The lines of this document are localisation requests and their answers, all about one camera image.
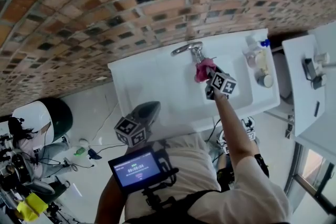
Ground chrome faucet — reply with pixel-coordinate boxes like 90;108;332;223
170;41;208;63

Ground white pump bottle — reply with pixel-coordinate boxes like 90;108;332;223
245;35;263;53

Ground person's left forearm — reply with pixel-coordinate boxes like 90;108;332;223
94;145;139;224

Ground black chest harness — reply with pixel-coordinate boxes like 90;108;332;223
125;190;237;224

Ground black power adapter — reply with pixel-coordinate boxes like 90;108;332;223
88;148;102;160

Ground person's legs and shoes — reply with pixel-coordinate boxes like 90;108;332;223
207;116;270;191

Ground black and white adapter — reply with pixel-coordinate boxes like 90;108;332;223
311;73;328;90

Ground person's cream t-shirt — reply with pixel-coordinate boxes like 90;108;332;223
123;133;292;224

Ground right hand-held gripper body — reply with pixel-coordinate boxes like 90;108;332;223
205;72;237;100

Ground pink cloth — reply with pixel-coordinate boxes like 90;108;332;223
193;57;218;84

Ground dark cup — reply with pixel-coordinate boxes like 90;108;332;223
256;73;274;88

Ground thin black cable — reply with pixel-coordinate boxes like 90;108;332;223
96;143;129;155

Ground black chest monitor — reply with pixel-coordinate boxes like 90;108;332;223
108;146;165;195

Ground green bottle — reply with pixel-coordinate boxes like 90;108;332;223
73;146;87;157

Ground pink bottle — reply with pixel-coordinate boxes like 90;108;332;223
243;49;258;68

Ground black monitor mount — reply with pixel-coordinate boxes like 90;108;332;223
141;138;182;216

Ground person's right forearm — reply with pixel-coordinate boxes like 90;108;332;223
214;89;260;166

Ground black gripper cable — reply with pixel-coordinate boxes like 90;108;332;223
207;118;224;142

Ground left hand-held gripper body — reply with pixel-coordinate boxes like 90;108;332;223
114;116;153;149

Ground black charger device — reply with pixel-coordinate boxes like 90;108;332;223
301;57;317;81

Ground white sink basin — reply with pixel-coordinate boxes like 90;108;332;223
107;28;281;132

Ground dark-framed window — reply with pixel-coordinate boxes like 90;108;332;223
285;143;336;224

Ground white dark-sided tub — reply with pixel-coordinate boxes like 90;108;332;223
12;98;74;144

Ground yellow cloth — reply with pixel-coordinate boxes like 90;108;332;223
17;193;49;222

